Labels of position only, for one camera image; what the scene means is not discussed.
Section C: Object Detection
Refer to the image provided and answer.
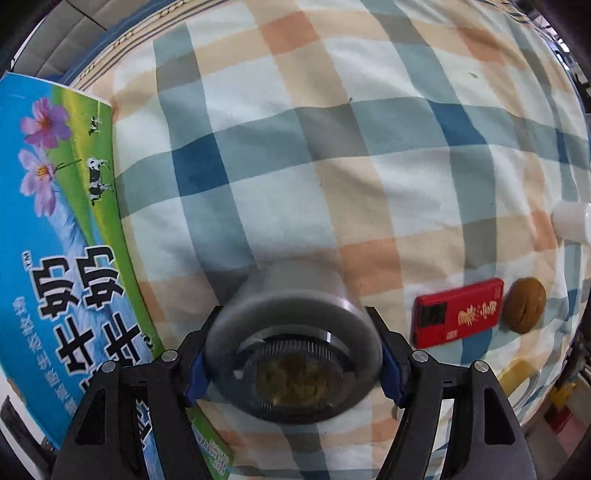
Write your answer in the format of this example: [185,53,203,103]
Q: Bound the cardboard box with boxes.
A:
[1,73,231,479]

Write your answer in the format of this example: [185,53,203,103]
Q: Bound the red rectangular lighter box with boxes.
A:
[412,278,504,349]

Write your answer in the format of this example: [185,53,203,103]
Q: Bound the plaid tablecloth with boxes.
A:
[68,0,591,480]

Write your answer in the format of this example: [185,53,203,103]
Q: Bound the small white bottle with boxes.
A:
[551,200,591,245]

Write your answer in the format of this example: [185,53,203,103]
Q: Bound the brown walnut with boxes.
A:
[502,277,547,334]

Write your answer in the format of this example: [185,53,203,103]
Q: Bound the silver round tin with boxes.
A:
[204,259,383,424]

